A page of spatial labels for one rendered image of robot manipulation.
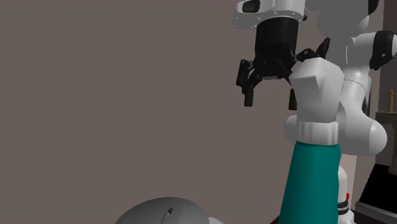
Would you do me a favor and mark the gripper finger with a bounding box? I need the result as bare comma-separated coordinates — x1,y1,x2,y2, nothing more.
235,59,265,108
288,37,331,111

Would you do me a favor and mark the black cabinet with grey edge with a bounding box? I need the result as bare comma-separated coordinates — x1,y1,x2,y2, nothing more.
354,162,397,224

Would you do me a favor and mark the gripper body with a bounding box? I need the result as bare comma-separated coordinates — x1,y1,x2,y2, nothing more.
252,17,300,81

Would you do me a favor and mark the teal bottle with white top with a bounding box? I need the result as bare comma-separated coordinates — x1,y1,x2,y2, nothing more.
277,57,345,224

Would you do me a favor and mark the brown wooden post stand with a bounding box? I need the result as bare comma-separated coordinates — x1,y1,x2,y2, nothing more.
375,89,397,176

